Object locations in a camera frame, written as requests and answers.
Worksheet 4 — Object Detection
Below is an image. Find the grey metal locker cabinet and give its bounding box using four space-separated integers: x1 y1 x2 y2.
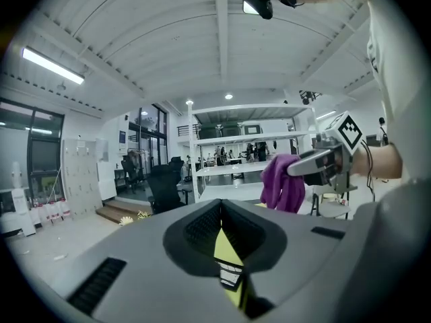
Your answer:
61 137 103 220

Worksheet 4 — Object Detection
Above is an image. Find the person's right forearm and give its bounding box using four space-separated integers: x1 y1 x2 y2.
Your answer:
350 142 404 180

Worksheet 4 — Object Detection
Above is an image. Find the wooden step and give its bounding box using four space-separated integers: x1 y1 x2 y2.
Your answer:
95 199 144 225

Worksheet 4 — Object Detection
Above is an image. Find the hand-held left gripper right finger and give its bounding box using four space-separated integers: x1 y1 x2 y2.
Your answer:
220 199 352 323

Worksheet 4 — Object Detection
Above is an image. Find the black framed glass door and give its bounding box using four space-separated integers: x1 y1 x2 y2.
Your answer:
127 103 168 185

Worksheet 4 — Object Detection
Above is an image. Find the dark framed window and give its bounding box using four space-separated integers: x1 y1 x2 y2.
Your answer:
0 97 65 195

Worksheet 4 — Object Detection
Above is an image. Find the dark storage crate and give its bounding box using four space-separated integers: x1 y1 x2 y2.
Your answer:
220 122 242 138
198 122 222 139

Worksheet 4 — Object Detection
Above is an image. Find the black office chair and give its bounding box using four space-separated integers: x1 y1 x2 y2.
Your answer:
145 155 187 216
120 153 147 195

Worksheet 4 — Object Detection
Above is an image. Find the purple cleaning cloth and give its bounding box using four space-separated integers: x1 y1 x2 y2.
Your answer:
259 153 307 215

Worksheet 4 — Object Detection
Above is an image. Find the black ceiling spotlight rig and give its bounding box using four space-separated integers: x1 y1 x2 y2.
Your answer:
298 89 323 106

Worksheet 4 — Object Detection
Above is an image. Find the white water dispenser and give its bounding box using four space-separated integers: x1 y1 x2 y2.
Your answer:
0 161 36 238

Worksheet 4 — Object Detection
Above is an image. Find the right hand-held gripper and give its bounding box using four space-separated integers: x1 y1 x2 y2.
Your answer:
286 111 364 194

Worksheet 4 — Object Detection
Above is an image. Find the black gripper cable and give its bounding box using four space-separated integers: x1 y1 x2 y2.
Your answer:
361 139 376 202

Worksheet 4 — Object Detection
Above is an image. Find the white metal shelf rack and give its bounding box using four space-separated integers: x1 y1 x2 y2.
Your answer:
186 103 321 205

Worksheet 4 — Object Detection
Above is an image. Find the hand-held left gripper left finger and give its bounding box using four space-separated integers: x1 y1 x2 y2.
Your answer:
33 199 250 323

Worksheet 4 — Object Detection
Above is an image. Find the person's light shirt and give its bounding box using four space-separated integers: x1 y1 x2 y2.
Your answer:
364 0 430 185

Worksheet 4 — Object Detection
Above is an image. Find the yellow orange flower bouquet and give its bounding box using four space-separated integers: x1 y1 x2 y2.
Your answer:
119 209 153 227

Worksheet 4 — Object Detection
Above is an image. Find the row of red-capped water jugs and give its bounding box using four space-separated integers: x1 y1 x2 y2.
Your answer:
28 198 73 227

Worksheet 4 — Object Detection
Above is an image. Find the white storage box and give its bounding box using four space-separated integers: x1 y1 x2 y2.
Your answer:
240 123 262 136

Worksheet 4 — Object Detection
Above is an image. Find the grey plastic chair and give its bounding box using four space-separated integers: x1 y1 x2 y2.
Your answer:
308 191 352 221

